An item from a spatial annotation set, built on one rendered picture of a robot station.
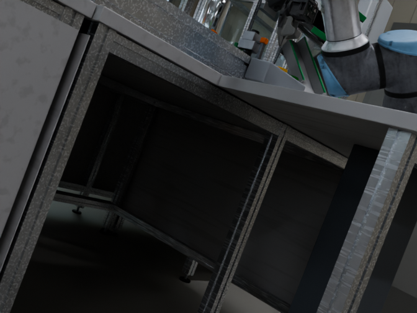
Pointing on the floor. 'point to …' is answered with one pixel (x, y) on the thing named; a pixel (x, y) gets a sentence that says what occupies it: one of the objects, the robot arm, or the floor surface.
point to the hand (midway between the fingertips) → (279, 41)
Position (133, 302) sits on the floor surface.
